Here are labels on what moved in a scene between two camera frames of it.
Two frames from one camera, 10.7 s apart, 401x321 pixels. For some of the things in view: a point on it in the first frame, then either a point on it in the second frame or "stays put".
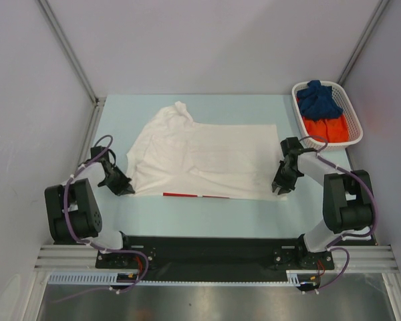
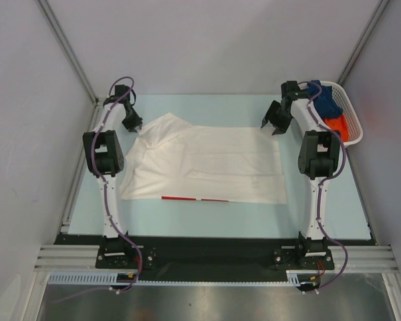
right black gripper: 285,174 → 277,117
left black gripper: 128,188 → 137,122
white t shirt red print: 174,156 stays put
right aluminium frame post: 376,18 stays put
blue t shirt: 317,101 stays put
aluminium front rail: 360,257 stays put
